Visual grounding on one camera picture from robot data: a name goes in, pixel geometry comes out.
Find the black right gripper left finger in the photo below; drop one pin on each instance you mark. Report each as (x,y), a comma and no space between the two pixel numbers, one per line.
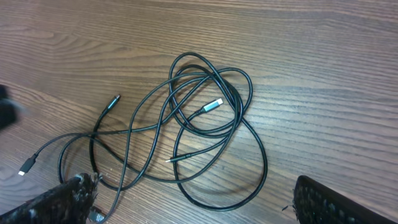
(69,202)

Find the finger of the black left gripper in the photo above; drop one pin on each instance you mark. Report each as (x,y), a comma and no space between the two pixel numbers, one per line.
(8,109)

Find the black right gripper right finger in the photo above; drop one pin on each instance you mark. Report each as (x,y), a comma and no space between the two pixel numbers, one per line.
(315,203)

